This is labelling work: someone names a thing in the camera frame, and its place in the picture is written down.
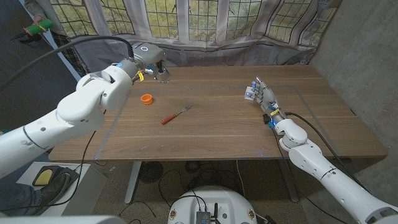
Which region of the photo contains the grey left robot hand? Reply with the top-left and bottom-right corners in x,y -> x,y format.
132,42 -> 167,75

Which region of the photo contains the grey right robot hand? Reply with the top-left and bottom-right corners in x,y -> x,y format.
247,76 -> 287,123

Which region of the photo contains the silver handbell with black handle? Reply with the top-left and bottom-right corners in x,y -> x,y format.
152,60 -> 172,84

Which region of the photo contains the green roll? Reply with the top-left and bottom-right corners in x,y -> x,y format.
24,18 -> 53,35

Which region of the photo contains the small orange cup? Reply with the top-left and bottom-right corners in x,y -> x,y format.
140,93 -> 154,106

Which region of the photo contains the printed window backdrop cloth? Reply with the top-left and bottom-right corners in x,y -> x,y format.
48,0 -> 343,74

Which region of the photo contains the standing person in plaid trousers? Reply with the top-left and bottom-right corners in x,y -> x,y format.
23,0 -> 88,77

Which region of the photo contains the grey table leg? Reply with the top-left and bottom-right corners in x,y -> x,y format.
278,159 -> 300,203

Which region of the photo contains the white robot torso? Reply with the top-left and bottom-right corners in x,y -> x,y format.
167,185 -> 258,224

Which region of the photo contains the round black floor device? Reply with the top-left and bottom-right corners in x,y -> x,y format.
138,161 -> 164,184

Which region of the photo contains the white table leg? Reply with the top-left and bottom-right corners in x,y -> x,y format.
124,161 -> 142,202

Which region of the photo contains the dark grey door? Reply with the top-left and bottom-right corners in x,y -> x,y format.
0,0 -> 78,131

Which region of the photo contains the grey electronics box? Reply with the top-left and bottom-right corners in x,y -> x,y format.
195,210 -> 211,224

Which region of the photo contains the yellow black foot pedal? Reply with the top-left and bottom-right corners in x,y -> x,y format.
52,167 -> 81,187
32,167 -> 55,187

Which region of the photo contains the white pedal platform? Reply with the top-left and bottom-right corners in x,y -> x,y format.
15,161 -> 108,217

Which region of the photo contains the white robot body edge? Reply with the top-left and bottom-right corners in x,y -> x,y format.
0,215 -> 127,224

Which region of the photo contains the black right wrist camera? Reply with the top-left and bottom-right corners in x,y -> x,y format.
262,113 -> 276,129

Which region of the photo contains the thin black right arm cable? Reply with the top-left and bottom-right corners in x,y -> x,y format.
272,127 -> 349,224

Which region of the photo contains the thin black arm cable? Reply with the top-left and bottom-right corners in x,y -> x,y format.
0,108 -> 108,215
272,127 -> 349,224

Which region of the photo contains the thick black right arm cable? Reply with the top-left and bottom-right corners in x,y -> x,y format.
284,111 -> 368,192

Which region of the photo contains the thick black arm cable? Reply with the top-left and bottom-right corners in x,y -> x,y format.
284,111 -> 368,192
0,35 -> 135,91

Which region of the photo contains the fork with orange handle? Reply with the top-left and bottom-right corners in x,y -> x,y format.
160,104 -> 193,125

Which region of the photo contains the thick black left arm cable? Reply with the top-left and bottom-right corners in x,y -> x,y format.
0,35 -> 135,91

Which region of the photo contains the white floor cable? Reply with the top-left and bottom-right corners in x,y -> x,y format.
235,159 -> 247,197

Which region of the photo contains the black floor cable tangle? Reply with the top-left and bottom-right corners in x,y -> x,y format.
185,160 -> 239,189

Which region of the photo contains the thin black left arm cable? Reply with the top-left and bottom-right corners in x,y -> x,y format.
0,108 -> 108,215

